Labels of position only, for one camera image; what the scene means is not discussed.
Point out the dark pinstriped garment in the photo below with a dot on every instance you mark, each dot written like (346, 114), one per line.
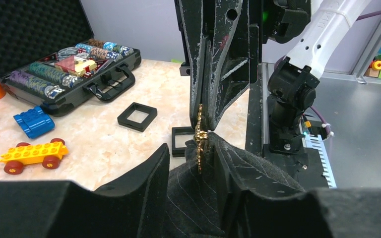
(191, 209)

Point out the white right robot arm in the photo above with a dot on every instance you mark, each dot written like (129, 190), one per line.
(321, 25)

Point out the yellow toy brick car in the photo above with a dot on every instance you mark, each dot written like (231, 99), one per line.
(49, 155)

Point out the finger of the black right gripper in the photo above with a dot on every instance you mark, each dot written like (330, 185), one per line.
(232, 57)
(194, 20)

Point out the gold brooch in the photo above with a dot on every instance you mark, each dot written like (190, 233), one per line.
(200, 136)

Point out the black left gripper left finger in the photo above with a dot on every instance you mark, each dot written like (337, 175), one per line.
(131, 206)

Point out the black square frame near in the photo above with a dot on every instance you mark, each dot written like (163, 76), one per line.
(179, 137)

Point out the blue toy brick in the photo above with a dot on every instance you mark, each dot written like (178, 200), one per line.
(34, 122)

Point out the black poker chip case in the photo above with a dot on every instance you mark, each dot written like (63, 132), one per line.
(37, 31)

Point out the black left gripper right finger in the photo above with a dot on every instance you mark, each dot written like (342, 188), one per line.
(265, 202)

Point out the black square frame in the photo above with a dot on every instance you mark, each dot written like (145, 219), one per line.
(179, 137)
(137, 116)

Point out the black square frame far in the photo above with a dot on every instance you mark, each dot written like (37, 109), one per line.
(137, 116)

